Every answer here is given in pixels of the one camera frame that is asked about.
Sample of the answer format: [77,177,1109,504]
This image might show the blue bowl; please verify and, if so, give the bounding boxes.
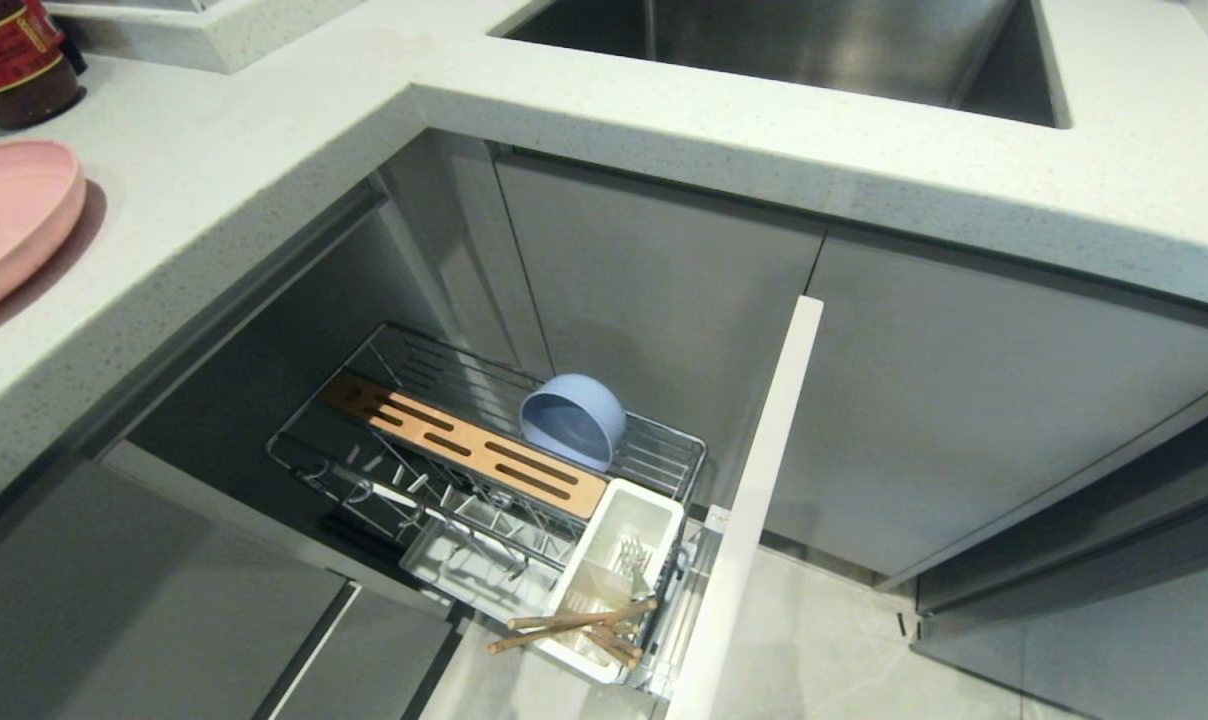
[519,374,628,473]

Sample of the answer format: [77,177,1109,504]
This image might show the wooden slotted knife holder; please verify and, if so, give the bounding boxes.
[317,372,609,521]

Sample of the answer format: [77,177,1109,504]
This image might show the metal fork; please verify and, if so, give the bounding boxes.
[614,538,655,601]

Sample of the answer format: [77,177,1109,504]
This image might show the white drawer front panel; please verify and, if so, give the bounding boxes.
[665,295,825,720]

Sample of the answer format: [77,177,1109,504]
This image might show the white utensil caddy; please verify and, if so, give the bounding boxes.
[531,478,685,685]

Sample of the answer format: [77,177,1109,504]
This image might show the white drip tray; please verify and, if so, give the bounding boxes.
[400,486,577,619]

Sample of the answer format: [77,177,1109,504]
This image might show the wooden chopstick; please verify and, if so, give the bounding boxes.
[486,612,645,656]
[507,599,658,631]

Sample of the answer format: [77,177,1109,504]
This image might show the stainless steel sink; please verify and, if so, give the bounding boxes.
[488,0,1073,130]

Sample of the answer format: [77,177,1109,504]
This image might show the grey cabinet door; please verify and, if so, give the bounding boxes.
[764,228,1208,581]

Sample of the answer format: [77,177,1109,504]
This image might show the pink plate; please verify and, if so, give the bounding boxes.
[0,138,88,325]

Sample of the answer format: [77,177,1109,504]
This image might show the dark sauce jar red label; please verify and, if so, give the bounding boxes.
[0,0,85,130]

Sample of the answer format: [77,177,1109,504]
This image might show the wire pull-out dish rack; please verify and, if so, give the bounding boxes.
[265,321,709,697]

